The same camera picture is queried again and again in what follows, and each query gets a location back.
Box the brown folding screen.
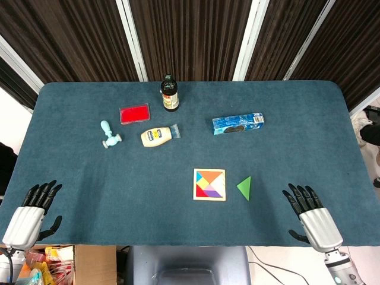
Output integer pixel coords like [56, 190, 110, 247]
[0, 0, 380, 112]

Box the black floor cable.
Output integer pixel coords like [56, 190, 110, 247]
[248, 246, 329, 285]

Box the orange triangle tangram piece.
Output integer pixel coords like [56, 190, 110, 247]
[196, 170, 224, 185]

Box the dark glass sauce bottle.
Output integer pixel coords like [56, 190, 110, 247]
[160, 72, 181, 113]

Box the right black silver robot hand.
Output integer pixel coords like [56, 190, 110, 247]
[281, 183, 344, 254]

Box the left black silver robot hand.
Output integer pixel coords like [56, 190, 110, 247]
[2, 180, 63, 249]

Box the brown cardboard box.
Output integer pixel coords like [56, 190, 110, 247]
[29, 244, 118, 285]

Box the green triangle piece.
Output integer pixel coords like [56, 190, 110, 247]
[236, 175, 252, 202]

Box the red flat plastic case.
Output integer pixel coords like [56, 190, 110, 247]
[119, 102, 151, 125]

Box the mayonnaise squeeze bottle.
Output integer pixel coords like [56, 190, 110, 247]
[140, 123, 182, 148]

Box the colourful tangram puzzle board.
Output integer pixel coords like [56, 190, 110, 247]
[193, 167, 227, 202]

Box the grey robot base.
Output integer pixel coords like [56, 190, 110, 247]
[126, 245, 252, 285]

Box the blue carpet table cover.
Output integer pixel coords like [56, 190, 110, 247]
[0, 80, 380, 247]

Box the light blue toy hammer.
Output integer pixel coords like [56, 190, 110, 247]
[100, 120, 123, 148]

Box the blue cookie box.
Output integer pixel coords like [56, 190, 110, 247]
[211, 112, 265, 137]

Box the white sneaker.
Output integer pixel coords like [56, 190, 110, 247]
[351, 115, 369, 147]

